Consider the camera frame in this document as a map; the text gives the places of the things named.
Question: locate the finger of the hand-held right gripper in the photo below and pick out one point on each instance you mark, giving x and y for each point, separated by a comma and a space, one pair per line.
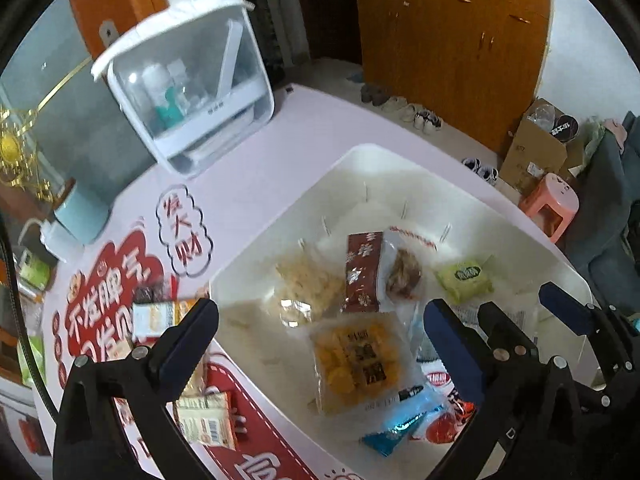
562, 302
505, 332

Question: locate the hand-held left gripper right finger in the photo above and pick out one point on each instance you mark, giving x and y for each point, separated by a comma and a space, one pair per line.
450, 350

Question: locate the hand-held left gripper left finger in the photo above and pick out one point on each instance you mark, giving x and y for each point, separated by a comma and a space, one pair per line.
185, 355

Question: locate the large light blue packet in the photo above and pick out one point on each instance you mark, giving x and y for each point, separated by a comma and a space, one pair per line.
422, 342

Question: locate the green small snack packet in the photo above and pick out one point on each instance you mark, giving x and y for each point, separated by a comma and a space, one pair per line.
465, 276

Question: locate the white red date packet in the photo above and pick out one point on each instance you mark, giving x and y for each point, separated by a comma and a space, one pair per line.
442, 430

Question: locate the clear nut cluster packet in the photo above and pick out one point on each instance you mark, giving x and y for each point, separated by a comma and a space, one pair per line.
405, 270

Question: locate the yellow pastry pack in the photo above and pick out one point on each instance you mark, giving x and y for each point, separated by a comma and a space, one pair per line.
355, 365

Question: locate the blue candy packet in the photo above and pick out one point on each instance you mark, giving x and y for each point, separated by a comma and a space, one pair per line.
395, 430

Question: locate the brown snack packet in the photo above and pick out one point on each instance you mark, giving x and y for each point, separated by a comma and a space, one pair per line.
362, 270

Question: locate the flaky pastry pack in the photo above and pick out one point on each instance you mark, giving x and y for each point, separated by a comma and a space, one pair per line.
305, 282

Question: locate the white plastic basket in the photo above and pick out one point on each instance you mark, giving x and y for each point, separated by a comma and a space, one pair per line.
360, 210

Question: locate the orange and white snack bar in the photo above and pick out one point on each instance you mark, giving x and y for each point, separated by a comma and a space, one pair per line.
155, 317

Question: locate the beige small snack packet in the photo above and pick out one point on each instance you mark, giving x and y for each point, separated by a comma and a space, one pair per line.
210, 417

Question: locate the dark small snack packet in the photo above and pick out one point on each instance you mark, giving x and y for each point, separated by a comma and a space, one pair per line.
150, 294

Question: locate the dark teal sofa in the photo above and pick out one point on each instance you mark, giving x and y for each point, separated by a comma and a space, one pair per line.
610, 210

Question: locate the pink plastic stool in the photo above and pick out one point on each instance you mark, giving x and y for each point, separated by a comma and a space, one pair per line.
550, 195

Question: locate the black and white sneaker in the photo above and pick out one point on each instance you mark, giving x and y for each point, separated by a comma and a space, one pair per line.
487, 174
472, 164
430, 121

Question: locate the cardboard box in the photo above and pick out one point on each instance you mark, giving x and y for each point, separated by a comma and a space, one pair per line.
535, 155

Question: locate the green tissue pack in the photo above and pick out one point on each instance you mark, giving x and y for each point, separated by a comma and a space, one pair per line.
29, 360

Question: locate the green label glass bottle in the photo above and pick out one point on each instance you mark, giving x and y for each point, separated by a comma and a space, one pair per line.
32, 270

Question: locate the light blue canister brown lid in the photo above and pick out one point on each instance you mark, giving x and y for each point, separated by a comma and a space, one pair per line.
80, 215

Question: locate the white squeeze bottle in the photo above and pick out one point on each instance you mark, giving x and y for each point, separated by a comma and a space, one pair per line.
50, 240

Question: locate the white storage box clear lid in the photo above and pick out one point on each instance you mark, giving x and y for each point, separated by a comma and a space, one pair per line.
200, 145

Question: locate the white shoe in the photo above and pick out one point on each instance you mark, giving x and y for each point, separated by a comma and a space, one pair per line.
412, 112

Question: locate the teal and white bottle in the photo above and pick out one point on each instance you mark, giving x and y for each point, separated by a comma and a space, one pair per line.
167, 107

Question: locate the beige shoe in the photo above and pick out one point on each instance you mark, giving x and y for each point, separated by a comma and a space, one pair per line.
395, 104

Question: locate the pink printed tablecloth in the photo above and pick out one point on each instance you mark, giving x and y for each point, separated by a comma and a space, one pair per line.
310, 125

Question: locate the grey shoe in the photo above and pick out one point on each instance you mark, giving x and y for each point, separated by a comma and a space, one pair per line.
372, 94

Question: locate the large gold door ornament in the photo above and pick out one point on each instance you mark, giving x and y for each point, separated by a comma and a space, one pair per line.
10, 147

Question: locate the clear plastic bottle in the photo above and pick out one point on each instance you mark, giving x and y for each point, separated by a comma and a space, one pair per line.
176, 72

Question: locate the wooden cabinet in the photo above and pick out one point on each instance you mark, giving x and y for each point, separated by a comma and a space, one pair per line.
425, 35

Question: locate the wooden framed glass door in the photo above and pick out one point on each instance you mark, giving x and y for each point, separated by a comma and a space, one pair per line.
50, 60

